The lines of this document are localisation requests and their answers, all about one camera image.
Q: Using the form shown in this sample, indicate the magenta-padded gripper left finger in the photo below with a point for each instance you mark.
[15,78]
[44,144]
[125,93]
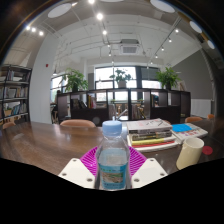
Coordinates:
[77,173]

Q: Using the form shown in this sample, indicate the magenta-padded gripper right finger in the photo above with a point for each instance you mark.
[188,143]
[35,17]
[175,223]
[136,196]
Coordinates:
[149,172]

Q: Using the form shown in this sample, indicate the clear water bottle blue cap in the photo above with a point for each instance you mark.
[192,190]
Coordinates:
[112,160]

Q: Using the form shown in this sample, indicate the large white red-edged book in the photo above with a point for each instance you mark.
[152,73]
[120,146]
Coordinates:
[156,146]

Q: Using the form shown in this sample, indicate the yellow spine book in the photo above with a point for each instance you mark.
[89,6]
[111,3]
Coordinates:
[151,141]

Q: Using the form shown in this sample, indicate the dark spine book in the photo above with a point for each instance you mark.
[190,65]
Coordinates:
[150,135]

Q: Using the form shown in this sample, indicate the cream ceramic cup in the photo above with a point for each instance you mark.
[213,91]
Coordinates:
[189,153]

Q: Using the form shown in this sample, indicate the orange chairs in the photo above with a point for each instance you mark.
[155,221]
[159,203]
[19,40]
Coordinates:
[77,123]

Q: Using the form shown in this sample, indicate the blue notepad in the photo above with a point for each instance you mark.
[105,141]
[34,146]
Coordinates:
[181,128]

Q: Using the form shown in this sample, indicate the dark low shelf unit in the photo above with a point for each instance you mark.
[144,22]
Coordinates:
[83,115]

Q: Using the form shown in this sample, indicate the flat round red coaster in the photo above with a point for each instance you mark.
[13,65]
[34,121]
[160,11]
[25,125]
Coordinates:
[207,150]

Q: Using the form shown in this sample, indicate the bushy green potted plant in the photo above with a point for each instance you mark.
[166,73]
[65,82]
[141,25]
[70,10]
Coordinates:
[75,80]

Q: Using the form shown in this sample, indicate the large green potted plant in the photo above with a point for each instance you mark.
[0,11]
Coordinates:
[168,78]

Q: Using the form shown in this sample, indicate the small potted plant white pot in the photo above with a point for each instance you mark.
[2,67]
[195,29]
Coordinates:
[121,78]

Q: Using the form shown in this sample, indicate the tall dark bookshelf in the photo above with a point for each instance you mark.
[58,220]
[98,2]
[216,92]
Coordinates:
[15,96]

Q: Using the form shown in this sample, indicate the ceiling air conditioner unit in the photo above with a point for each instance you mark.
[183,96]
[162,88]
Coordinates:
[129,48]

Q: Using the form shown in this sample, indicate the ceiling lights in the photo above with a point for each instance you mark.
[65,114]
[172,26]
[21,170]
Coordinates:
[99,16]

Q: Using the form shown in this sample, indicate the white wall panel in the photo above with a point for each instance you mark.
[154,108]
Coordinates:
[201,108]

